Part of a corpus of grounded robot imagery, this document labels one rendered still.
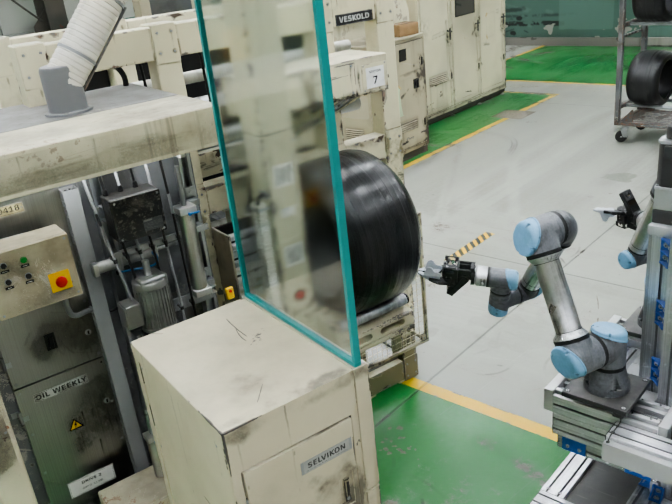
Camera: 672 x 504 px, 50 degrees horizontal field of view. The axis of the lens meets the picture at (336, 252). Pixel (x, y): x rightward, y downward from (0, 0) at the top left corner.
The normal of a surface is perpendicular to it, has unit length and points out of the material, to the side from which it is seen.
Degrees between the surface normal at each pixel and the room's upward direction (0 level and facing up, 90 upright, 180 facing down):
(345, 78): 90
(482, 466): 0
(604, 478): 0
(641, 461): 90
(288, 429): 90
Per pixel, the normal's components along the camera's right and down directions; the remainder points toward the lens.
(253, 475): 0.58, 0.26
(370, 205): 0.40, -0.32
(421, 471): -0.11, -0.91
